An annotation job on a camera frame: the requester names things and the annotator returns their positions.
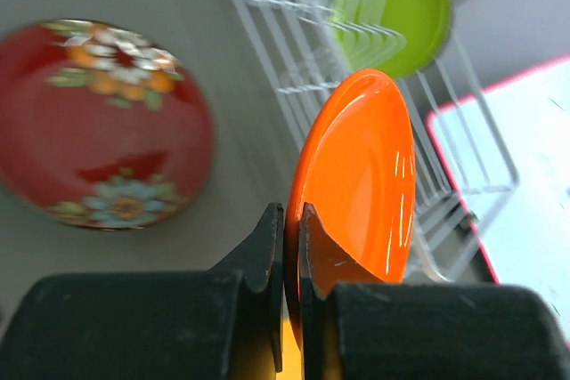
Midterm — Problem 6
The orange plate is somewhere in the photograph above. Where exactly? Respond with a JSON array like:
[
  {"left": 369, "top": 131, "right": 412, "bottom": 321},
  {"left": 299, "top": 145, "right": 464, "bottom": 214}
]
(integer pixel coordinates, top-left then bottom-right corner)
[{"left": 283, "top": 69, "right": 416, "bottom": 354}]

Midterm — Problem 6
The white wire dish rack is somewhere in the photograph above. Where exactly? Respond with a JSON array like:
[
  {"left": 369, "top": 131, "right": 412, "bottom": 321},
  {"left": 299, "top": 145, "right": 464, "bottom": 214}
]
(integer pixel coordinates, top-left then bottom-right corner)
[{"left": 232, "top": 0, "right": 517, "bottom": 282}]

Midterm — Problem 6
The red floral plate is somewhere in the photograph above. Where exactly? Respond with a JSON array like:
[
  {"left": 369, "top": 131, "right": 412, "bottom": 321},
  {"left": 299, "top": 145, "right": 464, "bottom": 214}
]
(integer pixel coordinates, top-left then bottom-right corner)
[{"left": 1, "top": 20, "right": 215, "bottom": 230}]

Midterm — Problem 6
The pink framed whiteboard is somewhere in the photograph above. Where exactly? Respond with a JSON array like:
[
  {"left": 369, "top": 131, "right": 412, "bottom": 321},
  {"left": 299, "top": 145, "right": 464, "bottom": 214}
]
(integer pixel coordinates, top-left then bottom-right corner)
[{"left": 426, "top": 55, "right": 569, "bottom": 331}]

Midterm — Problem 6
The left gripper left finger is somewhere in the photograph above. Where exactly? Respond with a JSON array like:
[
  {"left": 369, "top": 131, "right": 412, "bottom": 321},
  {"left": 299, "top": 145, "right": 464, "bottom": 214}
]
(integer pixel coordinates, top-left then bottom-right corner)
[{"left": 211, "top": 203, "right": 284, "bottom": 374}]

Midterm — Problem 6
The green plate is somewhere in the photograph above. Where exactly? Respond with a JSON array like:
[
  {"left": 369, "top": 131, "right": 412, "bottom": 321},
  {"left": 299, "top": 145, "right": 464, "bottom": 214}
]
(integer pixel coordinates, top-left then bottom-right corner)
[{"left": 330, "top": 0, "right": 452, "bottom": 78}]

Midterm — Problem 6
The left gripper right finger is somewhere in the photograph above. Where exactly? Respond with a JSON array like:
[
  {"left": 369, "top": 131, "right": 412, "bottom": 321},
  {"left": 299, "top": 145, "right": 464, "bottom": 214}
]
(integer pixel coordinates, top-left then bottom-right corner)
[{"left": 298, "top": 204, "right": 387, "bottom": 379}]

